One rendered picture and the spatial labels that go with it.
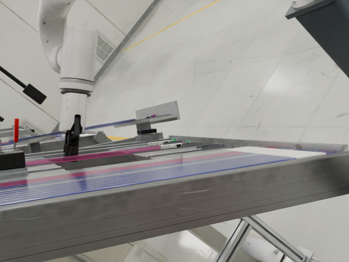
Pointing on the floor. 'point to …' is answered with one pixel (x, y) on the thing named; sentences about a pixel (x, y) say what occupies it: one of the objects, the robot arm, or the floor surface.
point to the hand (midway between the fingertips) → (70, 153)
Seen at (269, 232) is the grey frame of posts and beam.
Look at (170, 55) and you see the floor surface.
